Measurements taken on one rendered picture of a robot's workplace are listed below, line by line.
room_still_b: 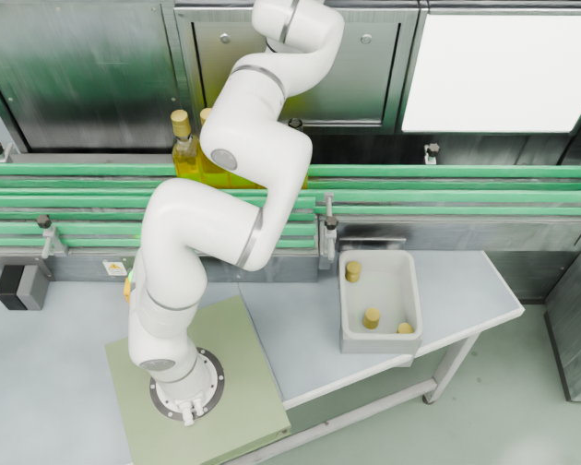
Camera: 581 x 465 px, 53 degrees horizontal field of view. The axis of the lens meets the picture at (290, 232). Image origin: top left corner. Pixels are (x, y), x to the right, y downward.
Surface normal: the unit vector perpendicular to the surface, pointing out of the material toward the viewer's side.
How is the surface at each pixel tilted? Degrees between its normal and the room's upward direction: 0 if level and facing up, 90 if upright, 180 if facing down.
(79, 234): 90
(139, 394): 4
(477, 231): 90
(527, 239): 90
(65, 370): 0
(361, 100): 90
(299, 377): 0
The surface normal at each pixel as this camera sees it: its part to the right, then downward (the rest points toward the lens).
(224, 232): 0.04, 0.15
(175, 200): 0.15, -0.23
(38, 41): 0.00, 0.83
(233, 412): -0.04, -0.52
